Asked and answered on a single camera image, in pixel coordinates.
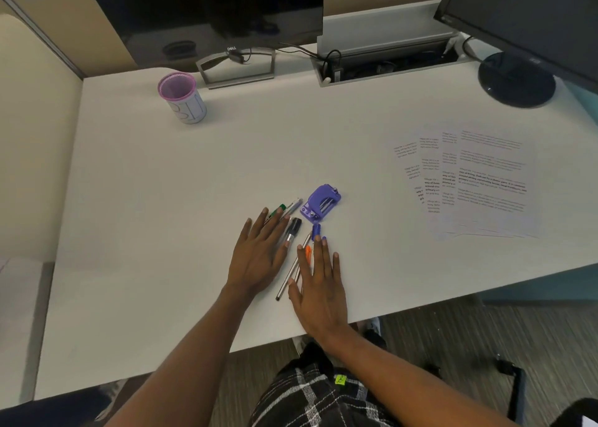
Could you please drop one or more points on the person's right hand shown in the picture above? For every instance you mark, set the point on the person's right hand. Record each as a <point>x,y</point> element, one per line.
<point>322,300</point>

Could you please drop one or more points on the person's left hand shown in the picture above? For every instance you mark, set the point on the person's left hand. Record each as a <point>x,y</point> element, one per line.
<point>254,258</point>

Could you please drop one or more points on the dark pencil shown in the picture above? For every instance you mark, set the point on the dark pencil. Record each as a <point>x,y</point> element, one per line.
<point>296,272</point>

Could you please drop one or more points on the black cap marker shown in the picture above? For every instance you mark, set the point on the black cap marker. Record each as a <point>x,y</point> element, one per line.
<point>294,228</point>

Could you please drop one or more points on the orange pen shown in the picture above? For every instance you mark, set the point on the orange pen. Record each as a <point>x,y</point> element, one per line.
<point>308,252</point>

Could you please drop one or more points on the green cap marker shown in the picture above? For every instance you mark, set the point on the green cap marker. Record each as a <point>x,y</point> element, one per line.
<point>280,206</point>

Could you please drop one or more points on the white marker red label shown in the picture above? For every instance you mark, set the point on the white marker red label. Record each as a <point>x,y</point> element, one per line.
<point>294,204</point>

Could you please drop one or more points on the blue cap marker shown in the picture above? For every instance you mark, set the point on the blue cap marker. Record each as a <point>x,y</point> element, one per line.
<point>316,230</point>

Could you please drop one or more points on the purple hole punch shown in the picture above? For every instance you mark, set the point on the purple hole punch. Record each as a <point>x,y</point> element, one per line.
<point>320,200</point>

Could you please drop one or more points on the stack of printed papers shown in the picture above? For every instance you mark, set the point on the stack of printed papers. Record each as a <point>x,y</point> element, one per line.
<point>486,184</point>

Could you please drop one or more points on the person's right forearm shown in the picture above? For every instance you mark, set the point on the person's right forearm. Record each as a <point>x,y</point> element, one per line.
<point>402,384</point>

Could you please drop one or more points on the person's left forearm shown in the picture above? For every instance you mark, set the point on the person's left forearm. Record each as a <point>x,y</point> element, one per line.
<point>187,370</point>

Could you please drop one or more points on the person's left white shoe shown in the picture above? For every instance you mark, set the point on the person's left white shoe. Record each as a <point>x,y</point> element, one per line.
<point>300,343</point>

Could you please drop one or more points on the person's white shoe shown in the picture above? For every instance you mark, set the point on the person's white shoe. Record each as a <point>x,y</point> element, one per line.
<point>373,325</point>
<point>300,343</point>

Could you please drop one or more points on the person's right white shoe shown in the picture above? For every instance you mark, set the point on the person's right white shoe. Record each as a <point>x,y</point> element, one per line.
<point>373,325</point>

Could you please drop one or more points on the white desk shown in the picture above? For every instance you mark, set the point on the white desk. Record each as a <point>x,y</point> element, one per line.
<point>140,207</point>

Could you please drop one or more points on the green tag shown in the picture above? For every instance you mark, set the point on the green tag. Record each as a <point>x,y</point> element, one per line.
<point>341,379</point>

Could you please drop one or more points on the plaid shorts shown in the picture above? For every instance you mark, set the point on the plaid shorts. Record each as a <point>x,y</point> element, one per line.
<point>299,403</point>

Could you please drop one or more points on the purple rimmed white pen cup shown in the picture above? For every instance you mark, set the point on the purple rimmed white pen cup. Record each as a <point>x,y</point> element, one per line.
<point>189,107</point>

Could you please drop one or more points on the cream curved side panel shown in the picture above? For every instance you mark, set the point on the cream curved side panel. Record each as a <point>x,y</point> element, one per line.
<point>37,137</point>

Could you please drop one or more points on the black monitor silver stand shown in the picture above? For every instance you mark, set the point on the black monitor silver stand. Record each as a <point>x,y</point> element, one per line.
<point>210,6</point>

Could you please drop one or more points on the black monitor round base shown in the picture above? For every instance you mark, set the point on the black monitor round base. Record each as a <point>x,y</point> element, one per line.
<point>537,11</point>

